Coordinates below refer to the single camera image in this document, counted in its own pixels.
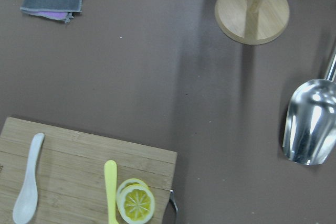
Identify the metal ice scoop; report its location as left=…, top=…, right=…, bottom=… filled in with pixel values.
left=282, top=50, right=335, bottom=166

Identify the white ceramic spoon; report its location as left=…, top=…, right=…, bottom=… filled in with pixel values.
left=13, top=133, right=45, bottom=223

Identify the yellow plastic knife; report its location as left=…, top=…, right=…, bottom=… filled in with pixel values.
left=104, top=160, right=118, bottom=224

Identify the wooden cutting board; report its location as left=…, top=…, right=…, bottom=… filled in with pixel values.
left=1, top=117, right=177, bottom=223

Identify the upper lemon slice stack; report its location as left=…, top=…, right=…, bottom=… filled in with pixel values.
left=117, top=178, right=155, bottom=223

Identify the wooden mug tree stand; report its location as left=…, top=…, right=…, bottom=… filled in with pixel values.
left=215, top=0, right=290, bottom=45

